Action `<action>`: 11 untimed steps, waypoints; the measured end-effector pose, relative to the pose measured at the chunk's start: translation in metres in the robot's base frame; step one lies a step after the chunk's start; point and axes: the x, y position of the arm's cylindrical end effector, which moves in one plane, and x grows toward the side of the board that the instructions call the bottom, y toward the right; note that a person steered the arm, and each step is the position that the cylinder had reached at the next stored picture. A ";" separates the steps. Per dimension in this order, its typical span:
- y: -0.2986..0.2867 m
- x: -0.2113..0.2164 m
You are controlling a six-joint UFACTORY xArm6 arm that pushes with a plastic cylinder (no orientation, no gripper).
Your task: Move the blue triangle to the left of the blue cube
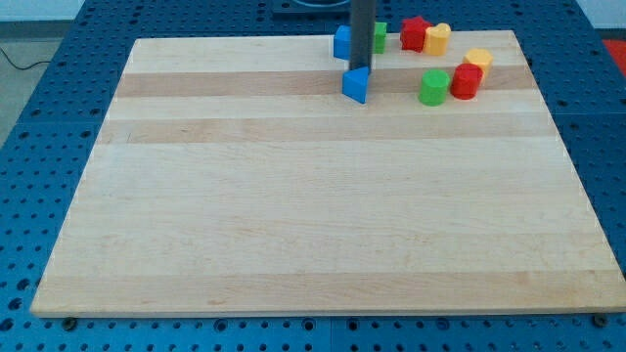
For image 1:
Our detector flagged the blue triangle block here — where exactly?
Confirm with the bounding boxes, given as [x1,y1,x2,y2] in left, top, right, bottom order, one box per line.
[341,67,370,104]

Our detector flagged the blue cube block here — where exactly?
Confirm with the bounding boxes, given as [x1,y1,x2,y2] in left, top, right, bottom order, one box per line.
[333,25,351,60]

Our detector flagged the light wooden board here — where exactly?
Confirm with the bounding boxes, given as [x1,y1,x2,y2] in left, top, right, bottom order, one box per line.
[31,30,625,318]

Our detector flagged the green cylinder block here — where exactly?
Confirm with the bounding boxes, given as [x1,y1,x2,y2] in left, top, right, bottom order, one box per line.
[418,69,451,107]

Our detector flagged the green block behind rod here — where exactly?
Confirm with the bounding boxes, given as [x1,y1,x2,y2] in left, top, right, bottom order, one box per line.
[374,22,387,54]

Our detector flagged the red star block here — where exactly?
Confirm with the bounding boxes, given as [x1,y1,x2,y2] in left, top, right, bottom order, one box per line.
[400,16,432,53]

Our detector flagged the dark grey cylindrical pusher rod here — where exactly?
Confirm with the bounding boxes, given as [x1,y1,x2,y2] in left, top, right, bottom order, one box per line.
[349,0,376,70]

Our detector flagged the yellow heart block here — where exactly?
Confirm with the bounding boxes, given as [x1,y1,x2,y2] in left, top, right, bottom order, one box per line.
[424,22,452,56]

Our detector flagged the red cylinder block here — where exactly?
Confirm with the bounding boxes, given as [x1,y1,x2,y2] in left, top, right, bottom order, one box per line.
[450,64,483,100]

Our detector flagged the yellow hexagon block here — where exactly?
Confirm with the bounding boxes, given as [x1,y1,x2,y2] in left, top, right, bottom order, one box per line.
[463,48,494,82]

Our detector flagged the black cable on floor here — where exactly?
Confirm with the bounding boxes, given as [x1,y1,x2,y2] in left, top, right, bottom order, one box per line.
[0,47,52,71]

